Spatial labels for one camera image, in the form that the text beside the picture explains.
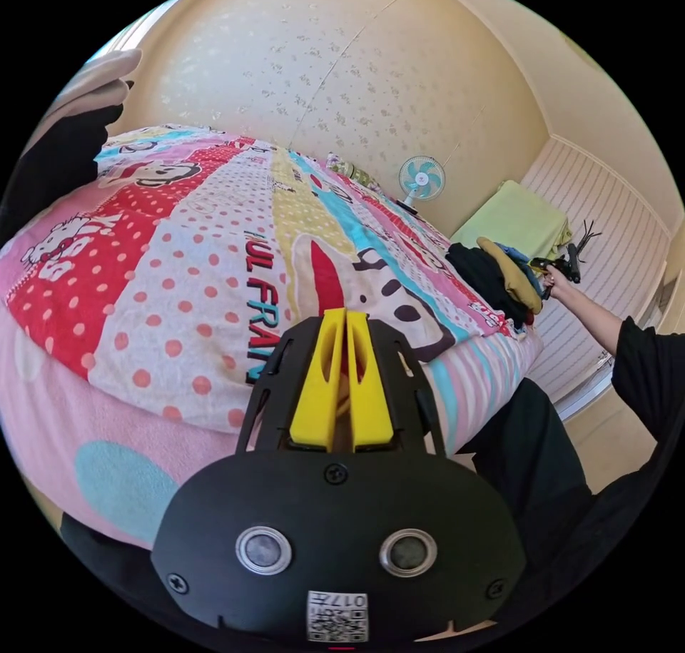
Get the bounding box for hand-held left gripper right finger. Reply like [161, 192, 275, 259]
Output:
[346, 312, 395, 446]

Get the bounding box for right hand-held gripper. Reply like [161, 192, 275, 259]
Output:
[529, 255, 570, 302]

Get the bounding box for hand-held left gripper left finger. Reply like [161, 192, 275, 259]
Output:
[290, 308, 347, 446]

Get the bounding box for person's right forearm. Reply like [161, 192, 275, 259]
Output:
[562, 284, 628, 356]

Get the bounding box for person's right hand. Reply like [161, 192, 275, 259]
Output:
[542, 265, 576, 302]

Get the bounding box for pile of clothes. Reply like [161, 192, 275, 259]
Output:
[445, 236, 544, 330]

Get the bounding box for green blanket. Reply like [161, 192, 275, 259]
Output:
[449, 179, 572, 262]

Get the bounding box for small turquoise fan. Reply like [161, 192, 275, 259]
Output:
[397, 155, 447, 211]

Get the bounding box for person's body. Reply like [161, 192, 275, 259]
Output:
[57, 315, 685, 653]

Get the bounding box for bed with cartoon-print quilt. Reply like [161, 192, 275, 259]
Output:
[0, 123, 544, 551]

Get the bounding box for floral pillow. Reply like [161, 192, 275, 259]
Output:
[325, 152, 382, 187]

